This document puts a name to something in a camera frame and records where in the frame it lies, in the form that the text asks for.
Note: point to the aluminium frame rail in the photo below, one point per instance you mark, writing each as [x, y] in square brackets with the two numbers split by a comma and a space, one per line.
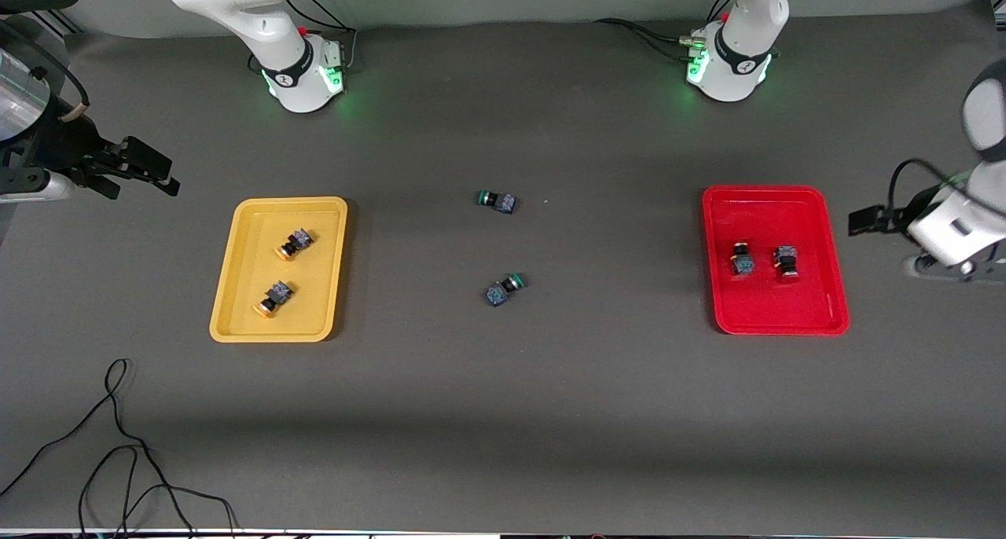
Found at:
[59, 22]

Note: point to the green push button switch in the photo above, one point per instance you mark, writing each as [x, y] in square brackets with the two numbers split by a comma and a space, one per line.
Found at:
[504, 288]
[497, 201]

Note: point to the yellow plastic tray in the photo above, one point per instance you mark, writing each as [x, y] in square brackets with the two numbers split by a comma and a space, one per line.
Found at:
[259, 319]

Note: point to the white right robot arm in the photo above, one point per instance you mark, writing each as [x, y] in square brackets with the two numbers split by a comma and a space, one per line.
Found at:
[259, 20]

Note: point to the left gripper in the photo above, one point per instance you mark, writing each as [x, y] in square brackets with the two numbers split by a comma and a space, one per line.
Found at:
[867, 220]

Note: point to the red plastic tray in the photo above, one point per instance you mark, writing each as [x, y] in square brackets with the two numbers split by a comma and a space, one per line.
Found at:
[774, 307]

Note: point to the yellow push button switch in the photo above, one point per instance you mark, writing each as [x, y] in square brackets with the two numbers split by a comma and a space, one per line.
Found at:
[295, 243]
[273, 298]

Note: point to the red push button switch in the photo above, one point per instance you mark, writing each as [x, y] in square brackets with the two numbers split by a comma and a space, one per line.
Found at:
[786, 258]
[743, 262]

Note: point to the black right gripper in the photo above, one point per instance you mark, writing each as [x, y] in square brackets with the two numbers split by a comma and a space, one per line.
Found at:
[69, 155]

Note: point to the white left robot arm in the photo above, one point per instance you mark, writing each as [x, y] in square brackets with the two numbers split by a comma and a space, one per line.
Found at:
[754, 12]

